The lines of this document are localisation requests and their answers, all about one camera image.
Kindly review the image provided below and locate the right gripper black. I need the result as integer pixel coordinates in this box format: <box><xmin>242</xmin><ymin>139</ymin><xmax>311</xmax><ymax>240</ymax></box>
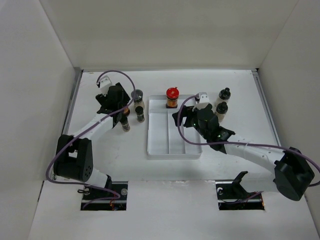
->
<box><xmin>172</xmin><ymin>103</ymin><xmax>210</xmax><ymax>140</ymax></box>

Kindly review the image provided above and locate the red lid sauce jar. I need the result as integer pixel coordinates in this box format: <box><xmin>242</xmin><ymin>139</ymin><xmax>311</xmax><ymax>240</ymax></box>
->
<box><xmin>166</xmin><ymin>87</ymin><xmax>180</xmax><ymax>109</ymax></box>
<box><xmin>123</xmin><ymin>107</ymin><xmax>131</xmax><ymax>117</ymax></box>

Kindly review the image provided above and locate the clear cap salt grinder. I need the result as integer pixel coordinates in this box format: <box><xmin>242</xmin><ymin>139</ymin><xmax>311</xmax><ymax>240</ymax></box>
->
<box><xmin>131</xmin><ymin>89</ymin><xmax>145</xmax><ymax>109</ymax></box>

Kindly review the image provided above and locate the black cap spice bottle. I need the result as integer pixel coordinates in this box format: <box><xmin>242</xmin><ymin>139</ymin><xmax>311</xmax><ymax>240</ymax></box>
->
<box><xmin>135</xmin><ymin>106</ymin><xmax>145</xmax><ymax>123</ymax></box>

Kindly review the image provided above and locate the black cap brown granule dispenser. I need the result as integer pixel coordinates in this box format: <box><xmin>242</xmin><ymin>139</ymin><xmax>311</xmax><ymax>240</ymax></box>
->
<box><xmin>215</xmin><ymin>101</ymin><xmax>228</xmax><ymax>123</ymax></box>

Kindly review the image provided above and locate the black cap white powder dispenser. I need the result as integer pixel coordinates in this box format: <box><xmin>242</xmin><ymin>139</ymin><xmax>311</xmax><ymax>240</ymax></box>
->
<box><xmin>218</xmin><ymin>87</ymin><xmax>231</xmax><ymax>103</ymax></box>

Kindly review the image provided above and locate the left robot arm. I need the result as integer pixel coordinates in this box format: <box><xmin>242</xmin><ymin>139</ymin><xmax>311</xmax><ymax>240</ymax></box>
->
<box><xmin>53</xmin><ymin>82</ymin><xmax>131</xmax><ymax>200</ymax></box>

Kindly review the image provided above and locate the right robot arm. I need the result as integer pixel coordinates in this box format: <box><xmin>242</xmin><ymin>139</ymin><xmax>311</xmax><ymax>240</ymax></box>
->
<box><xmin>172</xmin><ymin>105</ymin><xmax>315</xmax><ymax>202</ymax></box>

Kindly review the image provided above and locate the red label spice bottle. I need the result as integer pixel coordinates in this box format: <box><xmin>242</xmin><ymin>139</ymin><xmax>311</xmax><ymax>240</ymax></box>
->
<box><xmin>120</xmin><ymin>116</ymin><xmax>131</xmax><ymax>132</ymax></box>

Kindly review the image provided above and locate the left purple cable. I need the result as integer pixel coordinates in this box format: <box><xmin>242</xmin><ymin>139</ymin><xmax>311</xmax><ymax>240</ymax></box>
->
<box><xmin>46</xmin><ymin>69</ymin><xmax>138</xmax><ymax>210</ymax></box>

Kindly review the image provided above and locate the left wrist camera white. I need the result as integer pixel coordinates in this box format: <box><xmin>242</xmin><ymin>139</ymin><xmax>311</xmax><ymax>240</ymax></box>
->
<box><xmin>97</xmin><ymin>75</ymin><xmax>113</xmax><ymax>96</ymax></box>

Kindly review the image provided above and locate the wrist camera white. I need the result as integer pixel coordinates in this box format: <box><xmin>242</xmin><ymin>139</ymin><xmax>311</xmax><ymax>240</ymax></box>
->
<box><xmin>193</xmin><ymin>92</ymin><xmax>210</xmax><ymax>110</ymax></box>
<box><xmin>97</xmin><ymin>75</ymin><xmax>113</xmax><ymax>96</ymax></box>

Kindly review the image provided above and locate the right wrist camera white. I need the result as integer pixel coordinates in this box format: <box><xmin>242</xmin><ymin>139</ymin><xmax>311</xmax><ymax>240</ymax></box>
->
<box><xmin>193</xmin><ymin>92</ymin><xmax>210</xmax><ymax>110</ymax></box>

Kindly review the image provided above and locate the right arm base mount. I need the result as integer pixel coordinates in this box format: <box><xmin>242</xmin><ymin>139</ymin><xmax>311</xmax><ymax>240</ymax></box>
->
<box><xmin>215</xmin><ymin>171</ymin><xmax>265</xmax><ymax>211</ymax></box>

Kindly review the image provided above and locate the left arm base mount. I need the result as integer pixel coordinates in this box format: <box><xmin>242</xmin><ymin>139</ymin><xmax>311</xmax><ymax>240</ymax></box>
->
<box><xmin>77</xmin><ymin>181</ymin><xmax>129</xmax><ymax>211</ymax></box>

